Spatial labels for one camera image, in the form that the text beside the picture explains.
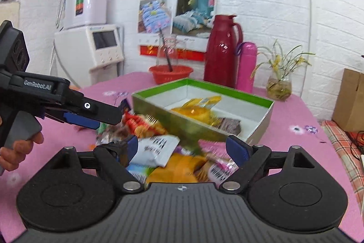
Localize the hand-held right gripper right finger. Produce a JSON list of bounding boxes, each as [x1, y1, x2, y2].
[[219, 135, 317, 194]]

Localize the pile of assorted snack packets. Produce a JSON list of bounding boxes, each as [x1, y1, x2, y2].
[[95, 99, 242, 184]]

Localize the bedding picture poster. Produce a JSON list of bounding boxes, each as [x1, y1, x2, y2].
[[137, 0, 217, 61]]

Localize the white water purifier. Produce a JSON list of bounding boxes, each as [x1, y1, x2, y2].
[[61, 0, 108, 30]]

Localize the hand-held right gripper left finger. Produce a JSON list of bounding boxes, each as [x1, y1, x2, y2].
[[50, 135, 144, 194]]

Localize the person's left hand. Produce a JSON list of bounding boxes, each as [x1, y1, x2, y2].
[[0, 133, 44, 172]]

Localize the plaid cloth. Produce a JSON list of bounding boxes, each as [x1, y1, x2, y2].
[[321, 120, 364, 204]]

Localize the red thermos jug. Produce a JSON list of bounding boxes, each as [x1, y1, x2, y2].
[[203, 14, 243, 89]]

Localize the yellow-flowered plant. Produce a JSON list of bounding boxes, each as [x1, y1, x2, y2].
[[250, 38, 316, 90]]

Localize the pink bottle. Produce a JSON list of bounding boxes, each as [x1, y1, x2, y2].
[[235, 42, 258, 93]]

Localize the brown snack packet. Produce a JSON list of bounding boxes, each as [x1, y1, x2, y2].
[[217, 117, 242, 135]]

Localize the green cardboard box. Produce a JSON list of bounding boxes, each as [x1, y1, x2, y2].
[[131, 78, 275, 152]]

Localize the brown cardboard box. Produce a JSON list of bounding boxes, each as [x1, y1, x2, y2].
[[332, 68, 364, 132]]

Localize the red plastic basin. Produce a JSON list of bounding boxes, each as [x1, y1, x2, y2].
[[149, 65, 194, 85]]

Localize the glass vase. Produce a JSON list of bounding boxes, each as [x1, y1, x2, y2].
[[266, 72, 292, 102]]

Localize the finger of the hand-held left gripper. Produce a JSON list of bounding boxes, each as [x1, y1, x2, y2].
[[64, 113, 101, 130], [61, 89, 123, 125]]

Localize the yellow snack packet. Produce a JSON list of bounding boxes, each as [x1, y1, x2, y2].
[[171, 96, 222, 125]]

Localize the grey metal hose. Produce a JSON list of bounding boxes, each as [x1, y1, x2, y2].
[[55, 0, 71, 30]]

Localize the white machine with screen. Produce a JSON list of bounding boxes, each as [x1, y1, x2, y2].
[[54, 24, 125, 85]]

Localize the dark blue snack packet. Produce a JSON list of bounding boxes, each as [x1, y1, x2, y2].
[[119, 99, 132, 115]]

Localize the clear glass bottle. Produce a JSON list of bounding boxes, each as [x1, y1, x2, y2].
[[156, 35, 188, 68]]

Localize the dark stick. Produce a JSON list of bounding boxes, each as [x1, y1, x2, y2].
[[159, 29, 173, 72]]

